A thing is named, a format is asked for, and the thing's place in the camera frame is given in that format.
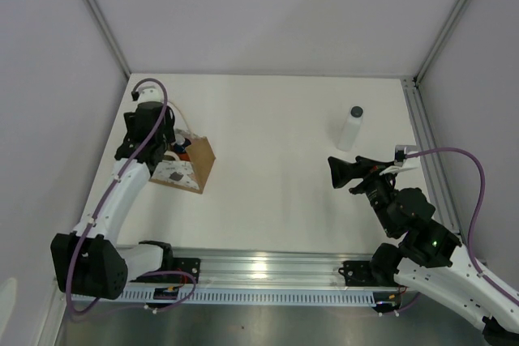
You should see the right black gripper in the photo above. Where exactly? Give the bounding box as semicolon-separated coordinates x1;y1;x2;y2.
326;156;397;236

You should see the orange bottle blue cap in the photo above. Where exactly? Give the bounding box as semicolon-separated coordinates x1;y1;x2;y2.
173;137;191;161

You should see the white bottle dark cap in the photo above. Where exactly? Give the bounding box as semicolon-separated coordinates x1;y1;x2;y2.
337;105;364;152

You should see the silver tube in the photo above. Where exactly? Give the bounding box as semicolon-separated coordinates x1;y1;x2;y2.
174;129;192;143

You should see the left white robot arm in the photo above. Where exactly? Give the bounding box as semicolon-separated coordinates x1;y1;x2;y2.
50;101;175;300

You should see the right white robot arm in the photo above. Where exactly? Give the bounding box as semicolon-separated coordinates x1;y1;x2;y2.
328;149;518;345

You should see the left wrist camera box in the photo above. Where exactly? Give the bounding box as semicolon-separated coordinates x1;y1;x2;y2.
131;86;163;105

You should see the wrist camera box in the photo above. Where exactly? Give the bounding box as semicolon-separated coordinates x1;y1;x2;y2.
131;86;163;105
380;145;421;175

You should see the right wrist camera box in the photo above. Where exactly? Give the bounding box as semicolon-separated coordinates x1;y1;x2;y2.
380;145;421;175

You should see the right side aluminium rail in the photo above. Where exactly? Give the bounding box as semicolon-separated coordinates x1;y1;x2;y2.
401;76;466;243

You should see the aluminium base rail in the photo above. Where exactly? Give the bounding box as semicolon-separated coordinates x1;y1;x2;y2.
173;247;372;290

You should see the slotted cable duct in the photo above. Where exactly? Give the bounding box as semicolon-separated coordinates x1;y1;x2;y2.
117;287;376;307

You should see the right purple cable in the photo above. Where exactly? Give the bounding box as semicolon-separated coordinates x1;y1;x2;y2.
403;146;519;305

